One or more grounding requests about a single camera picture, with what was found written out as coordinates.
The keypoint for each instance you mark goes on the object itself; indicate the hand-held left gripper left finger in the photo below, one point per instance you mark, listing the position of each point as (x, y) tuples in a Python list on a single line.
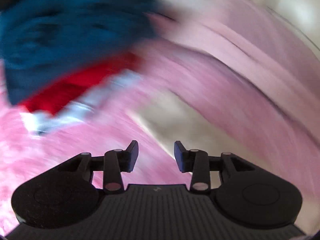
[(133, 155)]

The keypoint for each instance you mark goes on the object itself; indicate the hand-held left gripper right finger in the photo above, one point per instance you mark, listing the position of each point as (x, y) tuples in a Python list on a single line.
[(178, 156)]

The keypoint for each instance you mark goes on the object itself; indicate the pink fluffy blanket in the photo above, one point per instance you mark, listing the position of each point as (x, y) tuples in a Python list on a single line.
[(75, 160)]

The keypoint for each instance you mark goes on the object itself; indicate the white folded garment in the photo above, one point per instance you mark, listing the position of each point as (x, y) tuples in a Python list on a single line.
[(75, 112)]

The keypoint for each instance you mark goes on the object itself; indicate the red folded garment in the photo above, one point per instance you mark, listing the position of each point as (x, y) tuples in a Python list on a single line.
[(70, 90)]

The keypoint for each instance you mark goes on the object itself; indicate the blue folded garment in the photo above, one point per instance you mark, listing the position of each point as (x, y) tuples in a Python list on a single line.
[(62, 35)]

